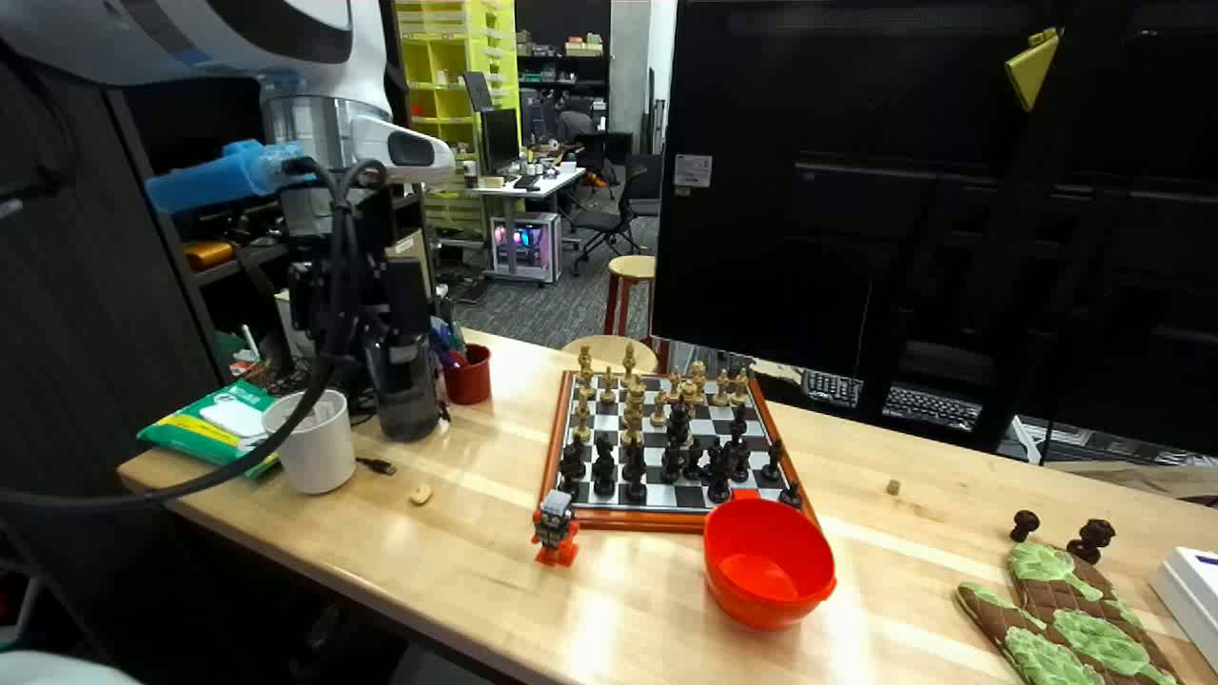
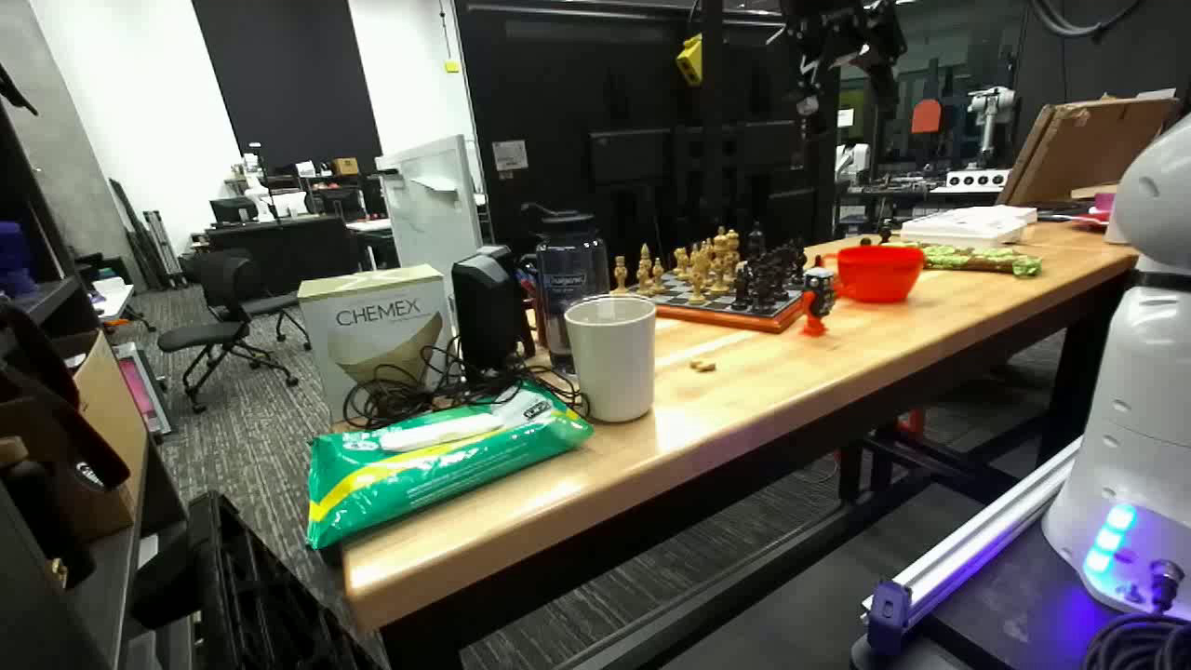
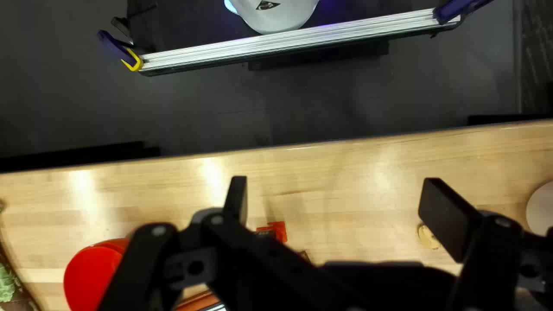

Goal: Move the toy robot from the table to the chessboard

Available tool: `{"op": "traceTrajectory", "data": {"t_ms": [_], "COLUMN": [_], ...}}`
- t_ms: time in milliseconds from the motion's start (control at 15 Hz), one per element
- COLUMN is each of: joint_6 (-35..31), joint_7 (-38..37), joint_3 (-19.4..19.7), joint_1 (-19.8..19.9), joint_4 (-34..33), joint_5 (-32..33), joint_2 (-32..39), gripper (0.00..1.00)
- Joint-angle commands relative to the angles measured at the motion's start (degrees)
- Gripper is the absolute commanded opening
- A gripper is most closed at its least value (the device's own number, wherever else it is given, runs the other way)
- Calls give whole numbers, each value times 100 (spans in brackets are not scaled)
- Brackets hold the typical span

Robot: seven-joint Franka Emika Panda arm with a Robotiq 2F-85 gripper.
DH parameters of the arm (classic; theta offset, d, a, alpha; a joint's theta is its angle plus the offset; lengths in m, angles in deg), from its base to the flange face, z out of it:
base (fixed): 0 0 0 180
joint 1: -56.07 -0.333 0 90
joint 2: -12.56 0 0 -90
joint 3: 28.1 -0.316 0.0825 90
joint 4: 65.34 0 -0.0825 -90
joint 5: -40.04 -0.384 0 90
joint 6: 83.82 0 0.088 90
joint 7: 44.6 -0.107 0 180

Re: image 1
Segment brown green terrain mat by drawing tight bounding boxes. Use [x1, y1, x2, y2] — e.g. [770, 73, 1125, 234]
[950, 538, 1189, 685]

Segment white desk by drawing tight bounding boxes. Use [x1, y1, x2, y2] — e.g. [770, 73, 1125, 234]
[462, 155, 589, 217]

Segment grey sticker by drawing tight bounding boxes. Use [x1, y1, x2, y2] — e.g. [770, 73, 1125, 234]
[670, 149, 714, 197]

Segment clear storage drawer box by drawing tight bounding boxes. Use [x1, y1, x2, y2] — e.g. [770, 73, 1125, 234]
[482, 208, 564, 291]

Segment wooden framed chessboard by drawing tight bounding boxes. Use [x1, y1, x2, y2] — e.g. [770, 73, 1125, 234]
[532, 362, 820, 538]

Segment large black panel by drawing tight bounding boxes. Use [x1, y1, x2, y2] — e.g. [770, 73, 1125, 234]
[651, 0, 1218, 457]

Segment red cup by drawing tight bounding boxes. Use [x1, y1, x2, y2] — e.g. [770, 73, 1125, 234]
[441, 343, 496, 407]

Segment white cup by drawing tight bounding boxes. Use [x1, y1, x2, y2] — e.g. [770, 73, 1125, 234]
[257, 385, 360, 497]

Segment black keyboard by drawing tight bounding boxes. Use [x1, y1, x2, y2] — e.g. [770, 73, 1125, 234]
[878, 385, 990, 437]

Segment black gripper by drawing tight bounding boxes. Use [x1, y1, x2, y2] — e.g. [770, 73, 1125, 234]
[278, 183, 435, 373]

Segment white box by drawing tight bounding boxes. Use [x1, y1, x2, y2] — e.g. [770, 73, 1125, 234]
[1144, 543, 1218, 673]

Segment orange plastic bowl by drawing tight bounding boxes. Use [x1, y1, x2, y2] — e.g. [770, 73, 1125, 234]
[700, 490, 840, 636]

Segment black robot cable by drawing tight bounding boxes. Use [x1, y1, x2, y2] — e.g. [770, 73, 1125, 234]
[0, 155, 398, 515]

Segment yellow triangle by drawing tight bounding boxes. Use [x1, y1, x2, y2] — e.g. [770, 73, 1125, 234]
[1001, 22, 1064, 114]

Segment wooden stool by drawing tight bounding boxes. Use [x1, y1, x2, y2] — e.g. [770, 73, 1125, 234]
[559, 333, 661, 378]
[600, 251, 661, 343]

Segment yellow shelf unit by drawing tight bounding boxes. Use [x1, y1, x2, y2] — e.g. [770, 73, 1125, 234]
[393, 0, 524, 145]

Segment dark grey cup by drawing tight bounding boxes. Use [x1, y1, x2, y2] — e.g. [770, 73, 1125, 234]
[373, 339, 444, 445]

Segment black office chair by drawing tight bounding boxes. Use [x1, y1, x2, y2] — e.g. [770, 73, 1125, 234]
[568, 128, 667, 274]

